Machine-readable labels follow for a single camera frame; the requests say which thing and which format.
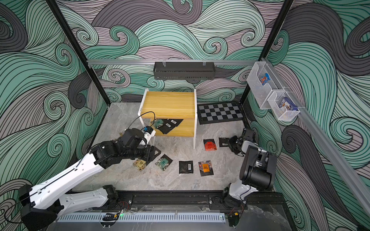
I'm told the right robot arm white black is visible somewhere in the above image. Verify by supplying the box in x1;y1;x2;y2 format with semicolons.
222;128;278;209

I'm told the black tea bag barcode top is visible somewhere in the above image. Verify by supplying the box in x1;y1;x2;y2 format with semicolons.
179;161;194;174

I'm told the blue red item in bin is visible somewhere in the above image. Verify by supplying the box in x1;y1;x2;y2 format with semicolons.
259;73;271;86

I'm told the clear wall bin upper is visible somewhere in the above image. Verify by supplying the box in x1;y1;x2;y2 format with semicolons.
247;62;279;109

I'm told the green jasmine tea bag top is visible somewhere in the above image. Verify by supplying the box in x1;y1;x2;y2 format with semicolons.
155;155;173;171

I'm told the aluminium wall rail right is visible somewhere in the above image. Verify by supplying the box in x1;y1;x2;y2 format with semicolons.
261;58;370;215

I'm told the aluminium wall rail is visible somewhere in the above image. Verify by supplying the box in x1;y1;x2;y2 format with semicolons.
261;58;370;215
87;59;256;66

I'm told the black wall tray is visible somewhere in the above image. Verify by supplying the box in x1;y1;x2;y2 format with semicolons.
153;62;216;80

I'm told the aluminium wall rail back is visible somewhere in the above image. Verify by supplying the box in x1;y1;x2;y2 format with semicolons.
87;59;256;66

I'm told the clear wall bin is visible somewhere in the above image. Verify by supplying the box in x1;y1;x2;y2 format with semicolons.
247;62;279;109
268;90;300;122

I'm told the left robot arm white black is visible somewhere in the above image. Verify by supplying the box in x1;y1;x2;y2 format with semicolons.
18;126;161;231

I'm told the white slotted cable duct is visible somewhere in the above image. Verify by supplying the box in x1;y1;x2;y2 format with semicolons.
58;212;226;223

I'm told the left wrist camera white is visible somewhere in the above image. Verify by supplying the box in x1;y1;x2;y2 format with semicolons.
140;126;156;146

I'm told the red tea bag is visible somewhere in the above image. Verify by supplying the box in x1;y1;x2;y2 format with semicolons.
203;139;217;151

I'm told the checkerboard calibration mat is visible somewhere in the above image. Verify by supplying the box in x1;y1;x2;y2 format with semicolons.
197;102;243;125

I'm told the clear wall bin lower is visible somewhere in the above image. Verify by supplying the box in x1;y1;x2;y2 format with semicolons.
268;90;300;122

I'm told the black orange tea bag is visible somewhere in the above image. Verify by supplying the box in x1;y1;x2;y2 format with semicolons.
198;160;214;177

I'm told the green jasmine tea bag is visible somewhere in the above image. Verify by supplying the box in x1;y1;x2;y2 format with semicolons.
155;155;173;171
153;119;164;129

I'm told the yellow oolong tea bag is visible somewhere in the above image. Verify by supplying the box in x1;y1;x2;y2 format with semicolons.
133;159;146;171

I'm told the blue white packet in bin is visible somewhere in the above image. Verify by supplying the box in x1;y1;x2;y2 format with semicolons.
279;97;298;111

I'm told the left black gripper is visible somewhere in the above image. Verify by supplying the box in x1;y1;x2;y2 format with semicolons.
122;143;162;162

